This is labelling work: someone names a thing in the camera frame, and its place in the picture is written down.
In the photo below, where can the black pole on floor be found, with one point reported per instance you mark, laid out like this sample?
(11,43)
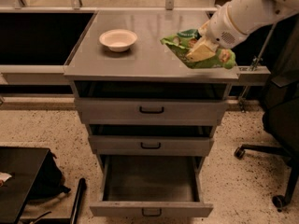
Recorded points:
(77,201)

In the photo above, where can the white paper scrap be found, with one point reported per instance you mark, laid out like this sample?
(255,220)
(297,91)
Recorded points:
(4,177)

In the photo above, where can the grey drawer cabinet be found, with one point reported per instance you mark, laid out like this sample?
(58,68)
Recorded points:
(147,60)

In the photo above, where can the grey bottom drawer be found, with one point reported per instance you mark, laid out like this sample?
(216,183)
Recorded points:
(151,186)

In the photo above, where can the black backpack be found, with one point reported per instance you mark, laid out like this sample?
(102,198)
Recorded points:
(49,182)

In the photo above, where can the grey top drawer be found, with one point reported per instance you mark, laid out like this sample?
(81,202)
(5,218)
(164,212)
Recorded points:
(150,103)

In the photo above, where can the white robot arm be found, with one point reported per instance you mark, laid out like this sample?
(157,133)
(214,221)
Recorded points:
(250,15)

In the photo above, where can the green rice chip bag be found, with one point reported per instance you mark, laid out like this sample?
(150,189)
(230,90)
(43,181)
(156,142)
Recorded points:
(181,43)

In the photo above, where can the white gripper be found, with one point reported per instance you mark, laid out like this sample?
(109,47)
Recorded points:
(221,28)

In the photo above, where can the grey middle drawer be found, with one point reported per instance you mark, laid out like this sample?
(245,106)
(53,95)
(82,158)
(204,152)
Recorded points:
(150,140)

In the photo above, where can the grey drawer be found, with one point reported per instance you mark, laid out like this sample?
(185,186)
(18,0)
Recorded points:
(150,103)
(151,186)
(150,140)

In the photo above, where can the black office chair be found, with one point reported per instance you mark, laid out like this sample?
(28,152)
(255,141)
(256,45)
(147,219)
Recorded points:
(281,114)

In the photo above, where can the black side table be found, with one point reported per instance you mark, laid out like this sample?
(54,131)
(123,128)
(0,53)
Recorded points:
(23,163)

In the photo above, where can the white paper bowl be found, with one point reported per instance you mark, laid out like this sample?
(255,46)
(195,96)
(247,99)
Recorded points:
(118,40)

